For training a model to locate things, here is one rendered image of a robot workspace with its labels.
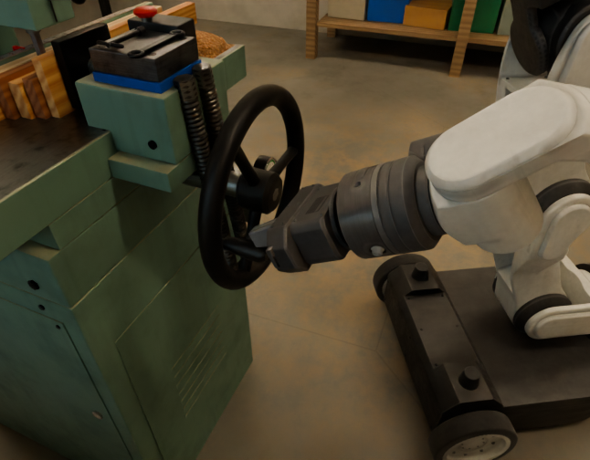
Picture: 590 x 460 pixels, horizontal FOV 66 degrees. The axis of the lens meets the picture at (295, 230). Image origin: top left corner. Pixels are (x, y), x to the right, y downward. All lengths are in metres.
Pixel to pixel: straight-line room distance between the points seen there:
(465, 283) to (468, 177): 1.14
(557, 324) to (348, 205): 0.94
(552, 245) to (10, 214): 0.93
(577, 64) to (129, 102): 0.65
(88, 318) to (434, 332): 0.89
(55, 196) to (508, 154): 0.48
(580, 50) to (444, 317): 0.77
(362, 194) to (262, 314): 1.16
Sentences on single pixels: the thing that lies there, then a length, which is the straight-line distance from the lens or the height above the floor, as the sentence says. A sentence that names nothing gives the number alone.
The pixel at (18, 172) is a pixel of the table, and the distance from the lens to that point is 0.60.
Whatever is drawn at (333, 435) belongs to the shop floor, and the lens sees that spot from 1.32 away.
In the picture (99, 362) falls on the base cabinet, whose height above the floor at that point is 0.58.
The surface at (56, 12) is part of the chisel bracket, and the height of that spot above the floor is 1.01.
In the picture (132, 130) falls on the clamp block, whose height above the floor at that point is 0.91.
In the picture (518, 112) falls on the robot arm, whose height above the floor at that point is 1.03.
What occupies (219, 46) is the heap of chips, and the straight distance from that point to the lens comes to 0.89.
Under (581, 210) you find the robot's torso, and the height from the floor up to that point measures 0.65.
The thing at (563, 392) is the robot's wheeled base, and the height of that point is 0.17.
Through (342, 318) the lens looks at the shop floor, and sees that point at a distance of 1.53.
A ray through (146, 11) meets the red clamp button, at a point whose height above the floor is 1.02.
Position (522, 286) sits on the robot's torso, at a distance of 1.21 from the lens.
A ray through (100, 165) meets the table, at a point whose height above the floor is 0.87.
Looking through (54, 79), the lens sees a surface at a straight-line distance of 0.70.
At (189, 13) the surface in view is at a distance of 1.04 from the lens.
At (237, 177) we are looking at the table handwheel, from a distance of 0.65.
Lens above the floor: 1.18
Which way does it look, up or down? 40 degrees down
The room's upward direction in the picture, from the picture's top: straight up
